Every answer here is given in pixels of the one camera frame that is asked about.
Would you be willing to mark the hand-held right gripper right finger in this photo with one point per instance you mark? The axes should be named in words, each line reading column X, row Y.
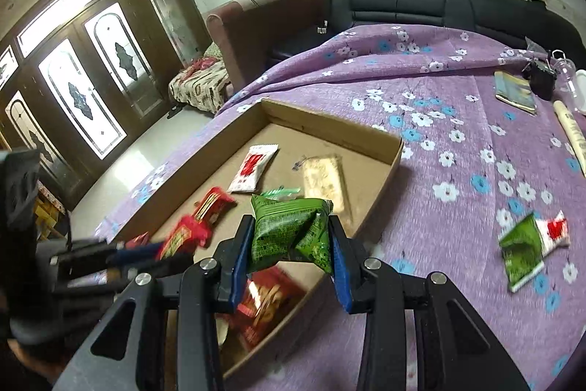
column 341, row 276

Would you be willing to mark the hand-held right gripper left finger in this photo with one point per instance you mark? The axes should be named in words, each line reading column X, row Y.
column 241, row 267

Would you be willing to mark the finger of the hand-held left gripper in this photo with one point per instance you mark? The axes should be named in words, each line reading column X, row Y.
column 137, row 273
column 137, row 252

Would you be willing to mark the large red snack packet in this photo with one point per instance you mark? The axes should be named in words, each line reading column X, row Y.
column 270, row 299

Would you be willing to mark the long red snack packet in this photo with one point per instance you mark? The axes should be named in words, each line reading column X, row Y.
column 183, row 235

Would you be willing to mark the green pyramid snack packet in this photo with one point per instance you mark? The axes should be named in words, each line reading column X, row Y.
column 522, row 249
column 284, row 235

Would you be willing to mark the beige cracker packet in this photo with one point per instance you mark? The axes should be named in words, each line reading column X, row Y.
column 322, row 180

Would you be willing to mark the cardboard box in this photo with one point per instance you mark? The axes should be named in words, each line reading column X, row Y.
column 320, row 134

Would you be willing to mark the stack of yellow boxes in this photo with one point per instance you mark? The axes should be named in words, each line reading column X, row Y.
column 48, row 212

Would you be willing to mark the purple floral tablecloth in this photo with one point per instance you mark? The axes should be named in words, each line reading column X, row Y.
column 458, row 153

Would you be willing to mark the patterned blanket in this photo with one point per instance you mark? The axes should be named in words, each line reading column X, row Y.
column 197, row 84

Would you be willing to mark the wooden door with glass panels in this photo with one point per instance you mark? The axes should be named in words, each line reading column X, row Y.
column 151, row 65

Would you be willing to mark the brown sofa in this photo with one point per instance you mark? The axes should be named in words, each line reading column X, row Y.
column 265, row 20

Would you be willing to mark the olive green pouch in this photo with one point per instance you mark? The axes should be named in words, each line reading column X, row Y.
column 515, row 93

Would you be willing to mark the cream coloured tube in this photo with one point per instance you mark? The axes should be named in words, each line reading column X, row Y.
column 570, row 130

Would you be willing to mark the black leather sofa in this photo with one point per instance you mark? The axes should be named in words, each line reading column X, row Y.
column 412, row 6

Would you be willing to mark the small black container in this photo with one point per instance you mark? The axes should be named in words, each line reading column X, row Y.
column 540, row 79

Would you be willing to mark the clear glass jar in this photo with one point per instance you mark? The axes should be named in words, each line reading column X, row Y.
column 565, row 72

